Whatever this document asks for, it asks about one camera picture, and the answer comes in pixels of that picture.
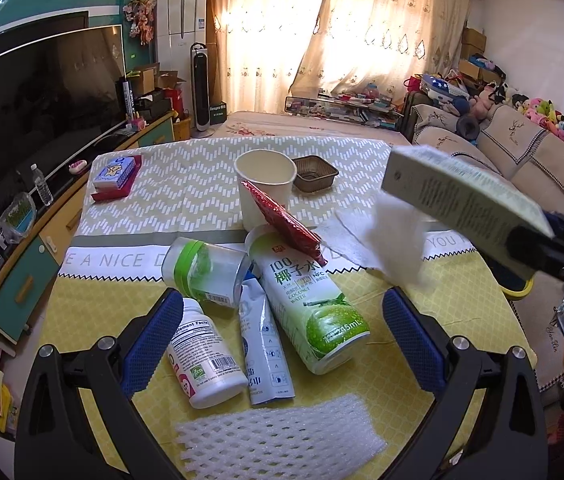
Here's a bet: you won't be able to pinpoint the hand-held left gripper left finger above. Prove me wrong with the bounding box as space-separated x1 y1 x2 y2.
14 287 185 480

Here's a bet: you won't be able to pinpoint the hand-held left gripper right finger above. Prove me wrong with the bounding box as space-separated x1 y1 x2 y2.
382 287 548 480

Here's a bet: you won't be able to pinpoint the yellow rimmed trash bin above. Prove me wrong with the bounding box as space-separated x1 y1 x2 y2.
504 277 535 298

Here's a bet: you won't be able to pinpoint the white supplement bottle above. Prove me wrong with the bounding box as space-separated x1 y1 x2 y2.
167 297 250 409

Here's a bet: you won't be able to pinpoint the green and white carton box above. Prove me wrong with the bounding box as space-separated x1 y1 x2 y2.
381 145 555 281

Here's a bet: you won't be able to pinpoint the white tissue paper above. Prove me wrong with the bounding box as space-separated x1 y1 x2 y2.
319 195 430 286

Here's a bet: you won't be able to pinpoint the green and white drink bottle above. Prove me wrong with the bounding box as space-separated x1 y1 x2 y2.
244 224 370 376

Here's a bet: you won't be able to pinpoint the white foam net sleeve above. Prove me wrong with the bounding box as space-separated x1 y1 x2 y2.
174 394 389 480

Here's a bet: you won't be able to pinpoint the red snack packet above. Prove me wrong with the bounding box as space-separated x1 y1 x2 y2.
239 180 323 256

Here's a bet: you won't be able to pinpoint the white paper cup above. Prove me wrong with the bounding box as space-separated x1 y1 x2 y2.
234 150 298 233

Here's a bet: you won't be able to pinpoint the clear jar with green label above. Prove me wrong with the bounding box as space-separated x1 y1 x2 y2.
161 237 253 309

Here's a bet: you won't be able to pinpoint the beige sofa with embroidered covers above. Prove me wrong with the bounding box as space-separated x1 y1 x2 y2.
402 102 564 396

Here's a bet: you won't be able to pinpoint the row of plush toys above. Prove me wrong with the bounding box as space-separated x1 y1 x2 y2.
467 80 564 153

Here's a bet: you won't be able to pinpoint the dark grey round cushion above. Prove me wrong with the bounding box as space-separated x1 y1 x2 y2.
457 115 480 141

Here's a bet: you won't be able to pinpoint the teal and wood TV cabinet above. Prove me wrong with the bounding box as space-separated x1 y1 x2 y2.
0 110 178 356

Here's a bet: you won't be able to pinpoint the red flat box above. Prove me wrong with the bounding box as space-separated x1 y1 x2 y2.
91 155 143 204

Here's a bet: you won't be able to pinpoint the blue card box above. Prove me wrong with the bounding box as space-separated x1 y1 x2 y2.
93 156 138 191

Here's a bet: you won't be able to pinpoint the blue star print bag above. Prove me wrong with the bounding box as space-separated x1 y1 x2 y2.
421 74 468 101

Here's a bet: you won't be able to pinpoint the clear water bottle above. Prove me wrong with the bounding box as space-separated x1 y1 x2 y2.
29 163 54 207

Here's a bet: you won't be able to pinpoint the stack of cardboard boxes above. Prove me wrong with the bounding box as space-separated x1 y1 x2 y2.
459 27 503 86

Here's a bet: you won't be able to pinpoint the cluttered glass table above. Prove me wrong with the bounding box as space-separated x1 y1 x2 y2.
284 87 405 128

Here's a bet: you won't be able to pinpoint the red fire extinguisher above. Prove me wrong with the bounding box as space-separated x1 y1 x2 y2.
169 85 185 121

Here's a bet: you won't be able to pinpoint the bed with floral sheet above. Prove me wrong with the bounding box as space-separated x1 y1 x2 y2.
207 110 413 146

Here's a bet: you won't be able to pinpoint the black tower fan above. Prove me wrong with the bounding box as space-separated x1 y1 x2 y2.
189 42 215 138

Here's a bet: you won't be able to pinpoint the black flat television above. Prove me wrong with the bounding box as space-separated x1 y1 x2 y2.
0 24 128 256

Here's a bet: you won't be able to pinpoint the open cardboard boxes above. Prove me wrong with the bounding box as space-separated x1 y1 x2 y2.
132 62 185 93

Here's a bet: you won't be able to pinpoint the beige patterned curtain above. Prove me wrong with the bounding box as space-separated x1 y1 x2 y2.
209 0 335 116
282 0 473 111

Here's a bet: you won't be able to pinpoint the brown wooden board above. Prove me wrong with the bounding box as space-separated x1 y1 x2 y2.
206 0 220 106

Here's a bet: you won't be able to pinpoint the white standing air conditioner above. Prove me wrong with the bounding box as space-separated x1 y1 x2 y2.
154 0 209 116

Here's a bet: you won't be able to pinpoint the hanging artificial flowers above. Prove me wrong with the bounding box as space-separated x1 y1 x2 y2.
123 0 157 46

